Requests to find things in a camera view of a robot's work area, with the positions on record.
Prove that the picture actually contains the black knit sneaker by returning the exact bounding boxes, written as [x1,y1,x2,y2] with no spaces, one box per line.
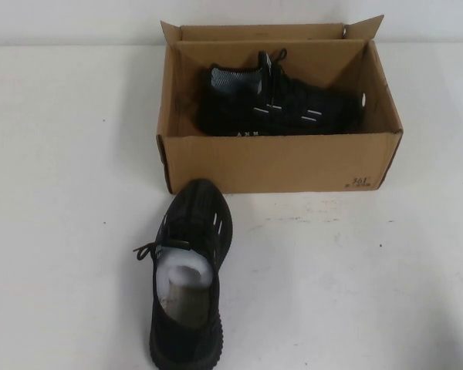
[130,177,236,370]
[192,47,367,136]

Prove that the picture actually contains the brown cardboard shoe box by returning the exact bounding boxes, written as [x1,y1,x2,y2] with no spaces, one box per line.
[157,15,404,194]

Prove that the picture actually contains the white foam shoe stuffing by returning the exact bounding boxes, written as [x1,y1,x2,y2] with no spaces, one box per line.
[156,247,212,291]

